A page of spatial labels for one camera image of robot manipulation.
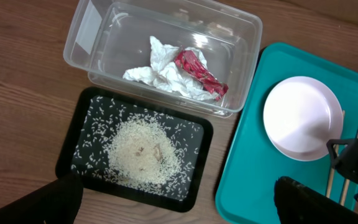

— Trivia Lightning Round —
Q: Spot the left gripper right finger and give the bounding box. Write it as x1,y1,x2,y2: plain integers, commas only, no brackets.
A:
274,176,358,224

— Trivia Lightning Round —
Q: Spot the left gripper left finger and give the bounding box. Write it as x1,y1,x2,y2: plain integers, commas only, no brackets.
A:
0,173,84,223

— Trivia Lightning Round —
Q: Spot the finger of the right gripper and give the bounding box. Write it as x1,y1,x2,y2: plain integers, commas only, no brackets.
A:
326,138,358,184

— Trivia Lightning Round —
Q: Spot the large white plate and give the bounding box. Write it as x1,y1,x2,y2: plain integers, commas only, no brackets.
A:
263,76,344,162

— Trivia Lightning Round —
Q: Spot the pile of white rice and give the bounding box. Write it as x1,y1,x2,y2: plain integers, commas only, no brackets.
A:
70,95,204,201

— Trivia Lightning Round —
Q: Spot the white napkin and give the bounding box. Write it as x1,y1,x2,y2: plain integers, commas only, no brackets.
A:
123,36,218,101

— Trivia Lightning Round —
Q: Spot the red snack wrapper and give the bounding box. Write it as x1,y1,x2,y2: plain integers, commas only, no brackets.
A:
174,49,229,101

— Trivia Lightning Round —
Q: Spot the left wooden chopstick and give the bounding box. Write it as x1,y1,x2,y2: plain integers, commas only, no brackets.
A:
326,110,346,198

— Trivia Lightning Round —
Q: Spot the black plastic tray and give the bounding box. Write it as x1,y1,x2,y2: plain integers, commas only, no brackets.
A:
55,87,213,212

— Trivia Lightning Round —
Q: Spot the clear plastic bin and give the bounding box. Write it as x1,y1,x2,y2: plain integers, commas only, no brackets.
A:
63,0,263,117

